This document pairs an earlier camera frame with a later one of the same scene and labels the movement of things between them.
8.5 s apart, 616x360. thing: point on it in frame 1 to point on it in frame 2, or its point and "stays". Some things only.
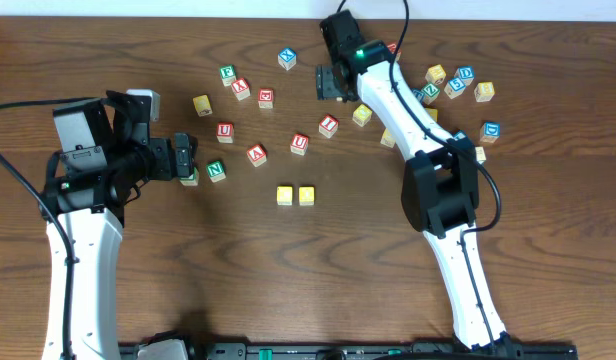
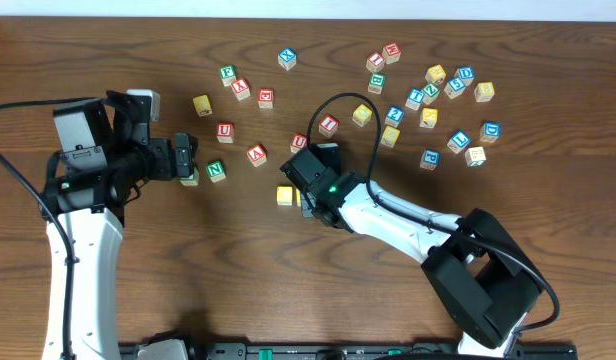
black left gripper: [164, 158] stays
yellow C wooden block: [284, 195] stays
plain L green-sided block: [480, 154] stays
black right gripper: [329, 83] to [302, 167]
